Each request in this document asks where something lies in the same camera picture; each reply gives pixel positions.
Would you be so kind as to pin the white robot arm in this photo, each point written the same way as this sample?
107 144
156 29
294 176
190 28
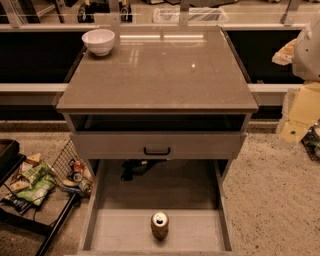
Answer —
306 58

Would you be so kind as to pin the orange soda can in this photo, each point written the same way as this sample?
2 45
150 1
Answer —
160 225

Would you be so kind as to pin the red soda can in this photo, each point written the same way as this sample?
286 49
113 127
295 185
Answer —
78 167

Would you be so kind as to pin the green snack bag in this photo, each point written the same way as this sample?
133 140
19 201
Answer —
40 183

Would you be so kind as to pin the right wire basket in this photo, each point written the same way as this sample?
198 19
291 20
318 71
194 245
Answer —
311 143

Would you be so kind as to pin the grey drawer cabinet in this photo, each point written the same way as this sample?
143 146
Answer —
164 81

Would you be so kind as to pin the black drawer handle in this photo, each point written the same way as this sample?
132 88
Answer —
149 152

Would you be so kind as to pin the white ceramic bowl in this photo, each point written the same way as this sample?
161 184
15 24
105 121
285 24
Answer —
99 41

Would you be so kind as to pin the clear plastic bin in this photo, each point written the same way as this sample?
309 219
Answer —
195 15

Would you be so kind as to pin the wire mesh basket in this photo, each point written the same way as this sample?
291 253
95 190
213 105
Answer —
65 178

